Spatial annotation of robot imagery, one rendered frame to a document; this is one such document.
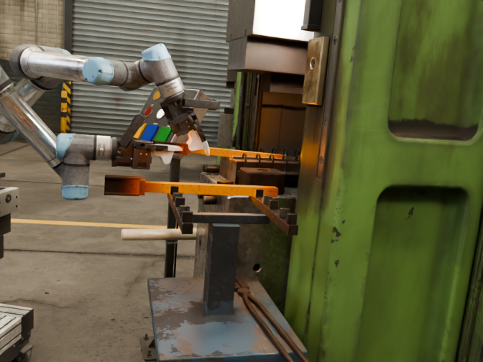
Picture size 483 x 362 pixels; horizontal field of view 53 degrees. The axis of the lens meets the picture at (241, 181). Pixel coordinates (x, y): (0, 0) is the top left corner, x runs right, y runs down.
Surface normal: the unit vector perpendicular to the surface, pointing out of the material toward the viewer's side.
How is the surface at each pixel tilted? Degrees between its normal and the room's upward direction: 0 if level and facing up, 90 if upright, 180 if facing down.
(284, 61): 90
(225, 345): 0
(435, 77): 89
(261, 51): 90
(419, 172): 90
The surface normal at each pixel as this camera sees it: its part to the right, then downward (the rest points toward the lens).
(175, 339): 0.08, -0.98
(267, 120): 0.29, 0.19
